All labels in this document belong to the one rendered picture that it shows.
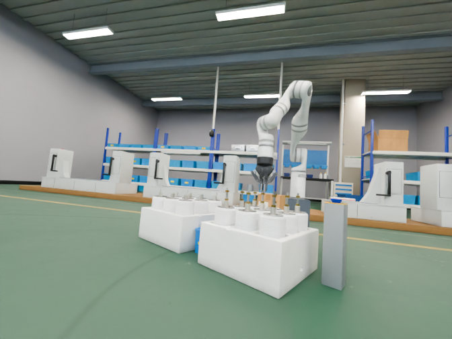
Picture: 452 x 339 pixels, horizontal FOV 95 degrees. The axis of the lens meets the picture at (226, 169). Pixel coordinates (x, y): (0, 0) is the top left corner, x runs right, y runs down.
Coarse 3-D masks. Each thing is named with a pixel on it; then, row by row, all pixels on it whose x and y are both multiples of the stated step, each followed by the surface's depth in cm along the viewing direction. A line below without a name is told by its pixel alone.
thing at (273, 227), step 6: (264, 216) 76; (270, 216) 75; (264, 222) 76; (270, 222) 74; (276, 222) 74; (282, 222) 75; (264, 228) 75; (270, 228) 74; (276, 228) 74; (282, 228) 75; (264, 234) 75; (270, 234) 74; (276, 234) 73; (282, 234) 74
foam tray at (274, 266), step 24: (216, 240) 86; (240, 240) 78; (264, 240) 71; (288, 240) 71; (312, 240) 90; (216, 264) 84; (240, 264) 77; (264, 264) 70; (288, 264) 71; (312, 264) 90; (264, 288) 69; (288, 288) 71
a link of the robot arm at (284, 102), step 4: (292, 84) 110; (288, 88) 109; (292, 88) 110; (288, 92) 108; (292, 92) 110; (284, 96) 105; (288, 96) 106; (292, 96) 112; (280, 100) 103; (284, 100) 102; (288, 100) 103; (276, 104) 101; (280, 104) 100; (284, 104) 100; (288, 104) 102; (284, 108) 100; (288, 108) 102; (284, 112) 100
